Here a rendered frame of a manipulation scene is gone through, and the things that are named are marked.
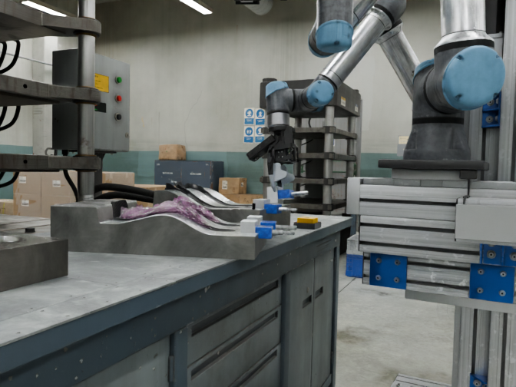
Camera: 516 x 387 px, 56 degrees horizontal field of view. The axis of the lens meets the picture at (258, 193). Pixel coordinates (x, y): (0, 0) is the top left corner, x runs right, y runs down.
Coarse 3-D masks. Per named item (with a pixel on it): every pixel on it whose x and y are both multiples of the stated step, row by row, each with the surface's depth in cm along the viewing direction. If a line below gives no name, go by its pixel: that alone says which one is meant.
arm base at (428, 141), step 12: (420, 120) 112; (432, 120) 110; (444, 120) 110; (456, 120) 110; (420, 132) 112; (432, 132) 110; (444, 132) 109; (456, 132) 110; (408, 144) 115; (420, 144) 111; (432, 144) 109; (444, 144) 109; (456, 144) 110; (408, 156) 113; (420, 156) 111; (432, 156) 109; (444, 156) 108; (456, 156) 108; (468, 156) 111
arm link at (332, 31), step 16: (320, 0) 99; (336, 0) 97; (352, 0) 99; (320, 16) 99; (336, 16) 97; (352, 16) 99; (320, 32) 99; (336, 32) 97; (352, 32) 100; (320, 48) 101; (336, 48) 100
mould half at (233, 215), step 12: (156, 192) 156; (168, 192) 154; (180, 192) 157; (192, 192) 162; (216, 192) 175; (216, 204) 161; (240, 204) 169; (288, 204) 165; (216, 216) 147; (228, 216) 145; (240, 216) 144; (264, 216) 144; (276, 216) 153; (288, 216) 163
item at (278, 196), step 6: (276, 186) 156; (270, 192) 156; (276, 192) 155; (282, 192) 155; (288, 192) 154; (294, 192) 155; (300, 192) 154; (306, 192) 153; (270, 198) 156; (276, 198) 155; (282, 198) 155; (288, 198) 155
